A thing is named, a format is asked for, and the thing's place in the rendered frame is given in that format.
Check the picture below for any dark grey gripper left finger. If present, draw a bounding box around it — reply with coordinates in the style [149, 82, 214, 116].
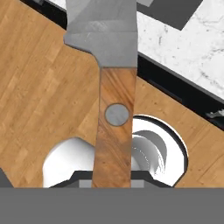
[48, 171, 95, 189]

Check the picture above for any dark grey flat panel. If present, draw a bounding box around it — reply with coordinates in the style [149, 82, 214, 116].
[136, 0, 204, 32]

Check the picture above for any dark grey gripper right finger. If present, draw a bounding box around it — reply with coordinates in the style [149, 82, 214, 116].
[129, 171, 173, 189]

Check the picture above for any wooden-handled knife with grey blade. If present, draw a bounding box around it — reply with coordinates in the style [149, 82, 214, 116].
[63, 0, 138, 189]

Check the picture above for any white round thing, black rim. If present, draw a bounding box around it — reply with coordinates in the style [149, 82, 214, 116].
[42, 114, 189, 189]

